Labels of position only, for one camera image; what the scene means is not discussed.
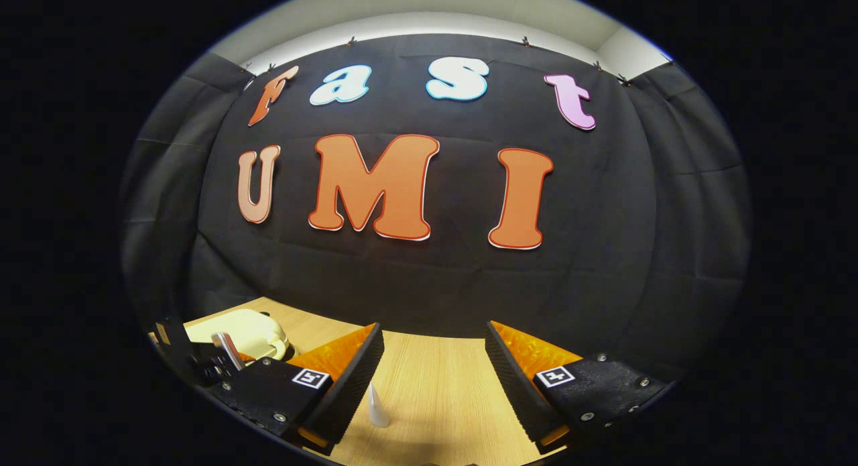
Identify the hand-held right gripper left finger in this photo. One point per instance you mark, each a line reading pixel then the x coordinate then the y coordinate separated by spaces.
pixel 355 379

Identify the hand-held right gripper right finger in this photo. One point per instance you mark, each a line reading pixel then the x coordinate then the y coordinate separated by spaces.
pixel 513 385

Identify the white cone-shaped tube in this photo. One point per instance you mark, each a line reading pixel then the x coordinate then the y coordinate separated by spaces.
pixel 377 409

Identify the pale yellow small suitcase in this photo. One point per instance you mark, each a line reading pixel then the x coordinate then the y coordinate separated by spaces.
pixel 255 328

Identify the black backdrop cloth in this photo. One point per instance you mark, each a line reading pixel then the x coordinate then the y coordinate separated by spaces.
pixel 436 285

